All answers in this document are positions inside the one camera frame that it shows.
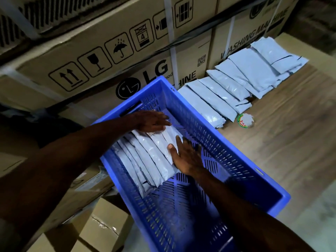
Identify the crumpled green red wrapper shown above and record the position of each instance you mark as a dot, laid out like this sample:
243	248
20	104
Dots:
244	120

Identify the large printed cardboard appliance box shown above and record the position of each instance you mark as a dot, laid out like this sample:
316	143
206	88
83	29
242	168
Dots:
105	62
252	26

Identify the cardboard box with vent print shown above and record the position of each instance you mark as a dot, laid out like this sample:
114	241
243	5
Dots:
78	13

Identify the person's right forearm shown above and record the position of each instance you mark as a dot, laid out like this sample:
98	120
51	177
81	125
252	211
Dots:
249	217

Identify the small cardboard box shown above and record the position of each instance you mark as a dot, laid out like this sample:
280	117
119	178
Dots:
110	225
55	241

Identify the person's right thumb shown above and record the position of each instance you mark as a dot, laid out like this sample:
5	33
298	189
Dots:
173	149

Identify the stack of grey mailer packets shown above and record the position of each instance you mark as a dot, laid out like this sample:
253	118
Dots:
149	157

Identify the person's left forearm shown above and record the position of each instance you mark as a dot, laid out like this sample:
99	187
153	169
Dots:
65	160

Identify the large plain cardboard box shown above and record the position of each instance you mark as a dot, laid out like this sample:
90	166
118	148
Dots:
84	186

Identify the row of grey mailer packets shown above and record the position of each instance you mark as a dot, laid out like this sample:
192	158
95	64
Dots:
231	76

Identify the person's left hand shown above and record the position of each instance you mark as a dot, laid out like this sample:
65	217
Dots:
149	122

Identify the person's left fingers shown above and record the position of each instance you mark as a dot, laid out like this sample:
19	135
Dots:
162	122

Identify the flat tan cardboard box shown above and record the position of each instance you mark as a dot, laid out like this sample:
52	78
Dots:
315	49

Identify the person's right hand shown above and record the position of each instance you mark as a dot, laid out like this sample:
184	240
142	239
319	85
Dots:
187	160

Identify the blue plastic crate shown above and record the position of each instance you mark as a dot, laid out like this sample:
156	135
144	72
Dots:
168	207

